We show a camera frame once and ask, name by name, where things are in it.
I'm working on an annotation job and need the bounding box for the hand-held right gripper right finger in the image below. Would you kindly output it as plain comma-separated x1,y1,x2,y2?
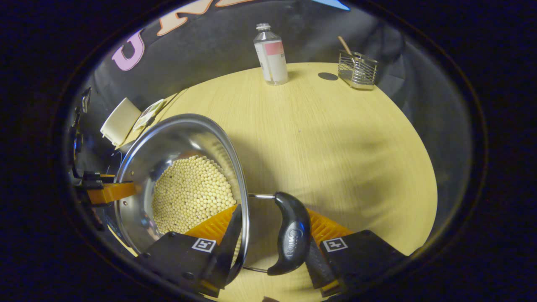
305,208,407,298

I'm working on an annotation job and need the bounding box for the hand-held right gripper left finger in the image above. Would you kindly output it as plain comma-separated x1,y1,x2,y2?
136,204,244,298

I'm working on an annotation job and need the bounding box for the steel pot with black handles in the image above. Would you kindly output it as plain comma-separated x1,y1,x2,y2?
114,113,312,276

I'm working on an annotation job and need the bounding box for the white box appliance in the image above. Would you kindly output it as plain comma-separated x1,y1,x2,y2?
100,97,142,146

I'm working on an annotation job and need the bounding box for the pile of soybeans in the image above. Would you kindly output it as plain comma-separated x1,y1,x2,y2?
151,155,237,235

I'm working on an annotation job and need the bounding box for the dark tripod stand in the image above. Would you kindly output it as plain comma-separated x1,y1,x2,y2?
69,86,92,177

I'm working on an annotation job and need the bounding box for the clear bottle with white label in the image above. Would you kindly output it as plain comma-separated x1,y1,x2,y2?
253,23,289,86

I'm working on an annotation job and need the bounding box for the wire utensil holder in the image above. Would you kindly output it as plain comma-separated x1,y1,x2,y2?
338,50,379,90

